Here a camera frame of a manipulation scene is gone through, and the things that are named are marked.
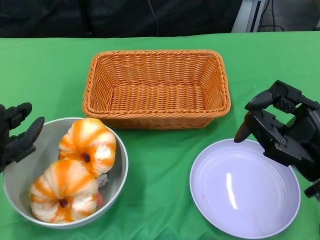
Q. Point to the orange striped pumpkin bread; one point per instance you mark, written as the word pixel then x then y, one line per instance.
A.
pixel 62 185
pixel 87 140

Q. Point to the lavender round plate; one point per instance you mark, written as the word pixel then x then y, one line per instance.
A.
pixel 237 195

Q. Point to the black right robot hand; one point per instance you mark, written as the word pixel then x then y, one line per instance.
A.
pixel 295 142

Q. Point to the black backdrop cloth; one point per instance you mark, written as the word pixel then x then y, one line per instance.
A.
pixel 50 17

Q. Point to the orange wicker basket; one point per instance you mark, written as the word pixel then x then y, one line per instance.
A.
pixel 160 100

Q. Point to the green tablecloth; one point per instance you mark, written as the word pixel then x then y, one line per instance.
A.
pixel 155 162

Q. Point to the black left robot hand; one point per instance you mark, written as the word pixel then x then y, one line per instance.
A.
pixel 15 147

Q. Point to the white metal frame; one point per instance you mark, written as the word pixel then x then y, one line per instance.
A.
pixel 246 15

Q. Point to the pale grey-green bowl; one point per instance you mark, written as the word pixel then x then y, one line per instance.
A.
pixel 32 165

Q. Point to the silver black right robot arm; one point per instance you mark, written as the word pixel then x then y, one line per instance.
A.
pixel 313 189

